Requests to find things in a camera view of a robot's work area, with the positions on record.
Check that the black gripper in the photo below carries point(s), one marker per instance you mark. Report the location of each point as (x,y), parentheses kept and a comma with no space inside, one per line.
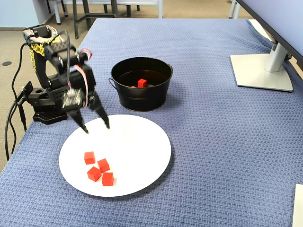
(83,104)

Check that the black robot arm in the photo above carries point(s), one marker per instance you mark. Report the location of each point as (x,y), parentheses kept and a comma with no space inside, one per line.
(39,63)

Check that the white round plate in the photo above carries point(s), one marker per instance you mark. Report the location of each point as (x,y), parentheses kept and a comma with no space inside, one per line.
(132,146)

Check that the black metal bucket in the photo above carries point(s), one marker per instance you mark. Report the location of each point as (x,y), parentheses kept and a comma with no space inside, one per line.
(142,99)

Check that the black round floor cap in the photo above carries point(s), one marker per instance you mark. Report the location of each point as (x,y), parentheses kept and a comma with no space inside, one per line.
(6,63)

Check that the grey chair leg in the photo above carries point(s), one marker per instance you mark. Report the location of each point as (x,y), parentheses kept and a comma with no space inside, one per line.
(58,11)
(233,9)

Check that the blue woven table cloth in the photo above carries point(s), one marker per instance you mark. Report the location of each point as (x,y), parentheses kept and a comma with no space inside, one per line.
(213,118)

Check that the white table leg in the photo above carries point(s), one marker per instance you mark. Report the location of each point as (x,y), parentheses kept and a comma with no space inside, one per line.
(160,9)

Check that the monitor with silver stand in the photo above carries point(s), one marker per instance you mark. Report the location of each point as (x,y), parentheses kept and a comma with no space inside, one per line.
(260,73)

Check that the white flat board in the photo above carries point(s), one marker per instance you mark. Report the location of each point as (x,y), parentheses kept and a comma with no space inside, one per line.
(298,205)

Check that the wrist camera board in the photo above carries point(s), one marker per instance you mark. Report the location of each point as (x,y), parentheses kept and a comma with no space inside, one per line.
(71,99)

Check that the grey metal table frame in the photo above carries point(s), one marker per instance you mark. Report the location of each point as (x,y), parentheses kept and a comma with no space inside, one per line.
(99,15)

